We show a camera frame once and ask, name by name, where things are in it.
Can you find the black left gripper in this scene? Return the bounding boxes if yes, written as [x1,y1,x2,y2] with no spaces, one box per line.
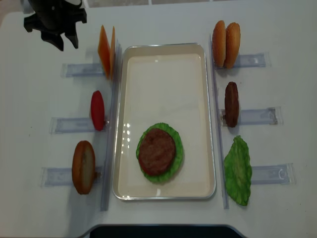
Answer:
[24,0,87,51]

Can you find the orange cheese slice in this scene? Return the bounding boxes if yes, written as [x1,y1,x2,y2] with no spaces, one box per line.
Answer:
[98,25,110,77]
[109,27,115,80]

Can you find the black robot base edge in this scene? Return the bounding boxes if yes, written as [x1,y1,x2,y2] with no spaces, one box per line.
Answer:
[89,225,245,238]

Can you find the clear cheese pusher track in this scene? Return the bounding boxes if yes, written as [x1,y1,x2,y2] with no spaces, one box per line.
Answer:
[61,63,105,77]

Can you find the red tomato slice standing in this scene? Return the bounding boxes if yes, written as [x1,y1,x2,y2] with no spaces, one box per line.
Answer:
[90,90,105,131]

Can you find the clear tomato pusher track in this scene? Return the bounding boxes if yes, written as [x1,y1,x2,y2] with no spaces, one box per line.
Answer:
[49,118,98,134]

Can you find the meat patty on tray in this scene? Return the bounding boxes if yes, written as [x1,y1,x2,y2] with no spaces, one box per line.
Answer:
[137,128,176,176]

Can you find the green lettuce on tray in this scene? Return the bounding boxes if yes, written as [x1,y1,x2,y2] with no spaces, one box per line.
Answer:
[136,122,184,183]

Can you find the standing meat patty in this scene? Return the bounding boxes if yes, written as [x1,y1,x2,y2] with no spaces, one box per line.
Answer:
[225,82,239,127]

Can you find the standing green lettuce leaf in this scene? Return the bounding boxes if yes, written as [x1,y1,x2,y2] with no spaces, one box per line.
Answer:
[224,135,252,206]

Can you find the clear lettuce pusher track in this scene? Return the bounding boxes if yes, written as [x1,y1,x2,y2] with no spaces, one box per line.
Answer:
[251,163,296,185]

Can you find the metal serving tray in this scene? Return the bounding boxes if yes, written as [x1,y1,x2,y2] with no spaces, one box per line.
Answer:
[112,43,216,201]

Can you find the bun half left rack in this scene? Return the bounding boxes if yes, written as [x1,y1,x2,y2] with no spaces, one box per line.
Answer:
[72,140,96,195]

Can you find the clear left bun pusher track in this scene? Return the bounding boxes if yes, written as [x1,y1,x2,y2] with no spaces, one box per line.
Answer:
[40,166,103,187]

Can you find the clear bun pusher track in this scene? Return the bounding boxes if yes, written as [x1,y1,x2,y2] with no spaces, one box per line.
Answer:
[40,166,103,187]
[233,52,271,68]

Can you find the bun half right inner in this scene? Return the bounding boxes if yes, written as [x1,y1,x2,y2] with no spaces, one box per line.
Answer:
[224,22,241,68]

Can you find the clear right bun pusher track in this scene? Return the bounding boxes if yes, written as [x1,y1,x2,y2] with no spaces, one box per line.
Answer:
[233,52,271,68]

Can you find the clear patty pusher track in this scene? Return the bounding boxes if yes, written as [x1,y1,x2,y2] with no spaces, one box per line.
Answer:
[220,106,282,125]

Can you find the clear left front rail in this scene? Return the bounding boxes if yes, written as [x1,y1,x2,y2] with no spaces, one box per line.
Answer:
[101,41,122,211]

